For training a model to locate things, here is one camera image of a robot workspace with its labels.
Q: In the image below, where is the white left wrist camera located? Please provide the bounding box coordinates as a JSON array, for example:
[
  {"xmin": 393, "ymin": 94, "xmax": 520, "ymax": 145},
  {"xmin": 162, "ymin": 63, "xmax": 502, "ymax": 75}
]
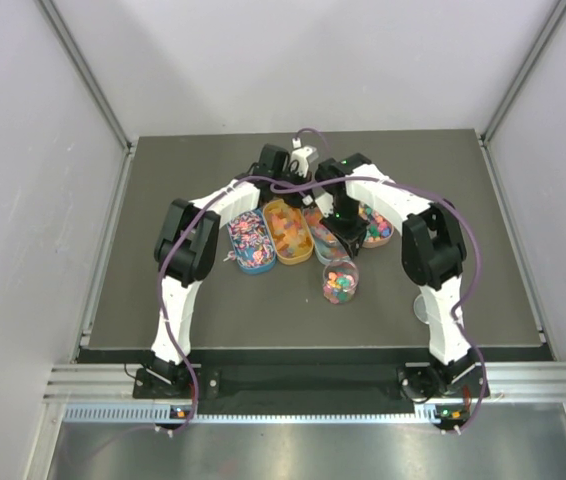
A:
[{"xmin": 290, "ymin": 137, "xmax": 319, "ymax": 178}]

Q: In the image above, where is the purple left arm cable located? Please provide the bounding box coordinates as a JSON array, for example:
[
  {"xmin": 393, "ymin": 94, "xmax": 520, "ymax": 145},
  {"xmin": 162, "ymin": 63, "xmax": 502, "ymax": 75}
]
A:
[{"xmin": 155, "ymin": 127, "xmax": 334, "ymax": 436}]

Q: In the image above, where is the grey slotted cable duct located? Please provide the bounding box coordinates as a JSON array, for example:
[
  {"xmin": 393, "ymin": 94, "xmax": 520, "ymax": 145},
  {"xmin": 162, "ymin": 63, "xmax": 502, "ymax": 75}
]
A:
[{"xmin": 62, "ymin": 398, "xmax": 469, "ymax": 425}]

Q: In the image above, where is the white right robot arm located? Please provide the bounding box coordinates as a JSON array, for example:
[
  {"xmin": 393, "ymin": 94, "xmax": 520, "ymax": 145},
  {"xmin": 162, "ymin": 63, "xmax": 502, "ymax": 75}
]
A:
[{"xmin": 314, "ymin": 154, "xmax": 475, "ymax": 396}]

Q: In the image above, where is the light blue candy tray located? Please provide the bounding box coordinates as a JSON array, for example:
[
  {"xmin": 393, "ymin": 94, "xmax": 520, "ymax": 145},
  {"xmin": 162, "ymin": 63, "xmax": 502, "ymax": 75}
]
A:
[{"xmin": 303, "ymin": 207, "xmax": 349, "ymax": 265}]

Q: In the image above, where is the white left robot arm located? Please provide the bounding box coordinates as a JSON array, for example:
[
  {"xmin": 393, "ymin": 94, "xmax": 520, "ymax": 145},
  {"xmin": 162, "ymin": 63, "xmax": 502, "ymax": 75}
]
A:
[{"xmin": 146, "ymin": 139, "xmax": 317, "ymax": 397}]

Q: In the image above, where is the aluminium left frame post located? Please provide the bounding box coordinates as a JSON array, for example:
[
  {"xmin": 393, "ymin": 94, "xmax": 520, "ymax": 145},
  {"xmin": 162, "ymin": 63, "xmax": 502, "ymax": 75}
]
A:
[{"xmin": 35, "ymin": 0, "xmax": 134, "ymax": 151}]

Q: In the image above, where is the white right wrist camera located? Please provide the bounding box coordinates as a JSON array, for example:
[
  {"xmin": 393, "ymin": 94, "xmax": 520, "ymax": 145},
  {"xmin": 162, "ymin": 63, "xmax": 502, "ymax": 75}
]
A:
[{"xmin": 303, "ymin": 192, "xmax": 334, "ymax": 217}]

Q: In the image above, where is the aluminium front frame rail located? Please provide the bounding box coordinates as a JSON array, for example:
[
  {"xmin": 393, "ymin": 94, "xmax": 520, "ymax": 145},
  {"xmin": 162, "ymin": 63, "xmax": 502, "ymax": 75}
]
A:
[{"xmin": 43, "ymin": 362, "xmax": 566, "ymax": 403}]

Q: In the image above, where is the pink candy tray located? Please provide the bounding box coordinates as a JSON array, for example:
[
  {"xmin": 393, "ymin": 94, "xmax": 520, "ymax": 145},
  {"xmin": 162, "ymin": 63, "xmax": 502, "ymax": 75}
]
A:
[{"xmin": 359, "ymin": 203, "xmax": 394, "ymax": 249}]

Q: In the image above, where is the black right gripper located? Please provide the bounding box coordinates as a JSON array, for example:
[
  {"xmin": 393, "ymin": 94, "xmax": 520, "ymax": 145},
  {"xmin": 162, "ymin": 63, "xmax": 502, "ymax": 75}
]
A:
[{"xmin": 319, "ymin": 196, "xmax": 369, "ymax": 259}]

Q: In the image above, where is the aluminium frame post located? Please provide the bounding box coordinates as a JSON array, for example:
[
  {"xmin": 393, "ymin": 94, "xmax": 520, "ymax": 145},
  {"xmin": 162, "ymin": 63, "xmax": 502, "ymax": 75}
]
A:
[
  {"xmin": 35, "ymin": 0, "xmax": 134, "ymax": 151},
  {"xmin": 479, "ymin": 0, "xmax": 566, "ymax": 145}
]

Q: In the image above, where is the aluminium right frame post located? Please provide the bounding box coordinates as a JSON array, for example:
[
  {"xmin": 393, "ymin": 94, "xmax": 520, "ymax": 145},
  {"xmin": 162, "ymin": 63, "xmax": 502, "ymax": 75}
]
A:
[{"xmin": 479, "ymin": 0, "xmax": 566, "ymax": 145}]

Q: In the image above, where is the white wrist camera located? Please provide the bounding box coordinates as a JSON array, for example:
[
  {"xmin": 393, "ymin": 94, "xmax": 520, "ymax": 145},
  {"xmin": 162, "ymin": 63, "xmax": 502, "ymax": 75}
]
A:
[
  {"xmin": 303, "ymin": 192, "xmax": 334, "ymax": 217},
  {"xmin": 290, "ymin": 137, "xmax": 319, "ymax": 178}
]

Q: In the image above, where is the orange candy tray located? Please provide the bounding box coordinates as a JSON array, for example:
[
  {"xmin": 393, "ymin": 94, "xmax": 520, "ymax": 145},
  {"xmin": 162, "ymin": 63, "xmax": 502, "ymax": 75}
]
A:
[{"xmin": 262, "ymin": 199, "xmax": 314, "ymax": 266}]

